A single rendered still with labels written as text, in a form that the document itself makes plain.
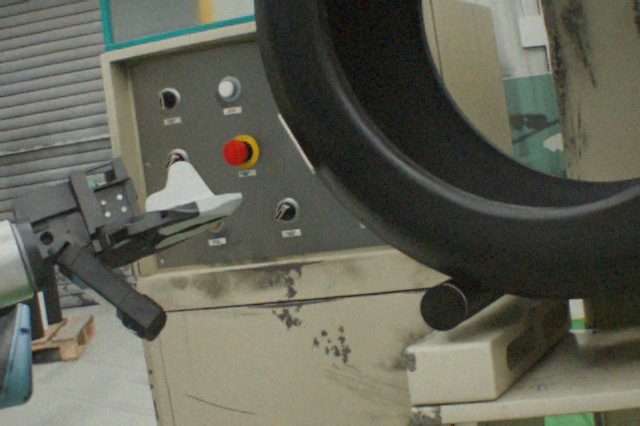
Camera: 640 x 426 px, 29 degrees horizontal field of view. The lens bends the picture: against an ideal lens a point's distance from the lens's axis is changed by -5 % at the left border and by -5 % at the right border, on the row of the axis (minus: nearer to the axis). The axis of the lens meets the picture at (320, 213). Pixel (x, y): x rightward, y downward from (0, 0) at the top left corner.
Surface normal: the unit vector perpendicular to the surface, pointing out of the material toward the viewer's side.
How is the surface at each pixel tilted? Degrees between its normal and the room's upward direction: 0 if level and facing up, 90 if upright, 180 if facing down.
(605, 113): 90
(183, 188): 70
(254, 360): 90
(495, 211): 100
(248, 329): 90
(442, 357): 90
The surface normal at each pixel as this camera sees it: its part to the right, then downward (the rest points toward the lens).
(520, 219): -0.40, 0.29
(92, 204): 0.18, -0.32
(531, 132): -0.07, 0.06
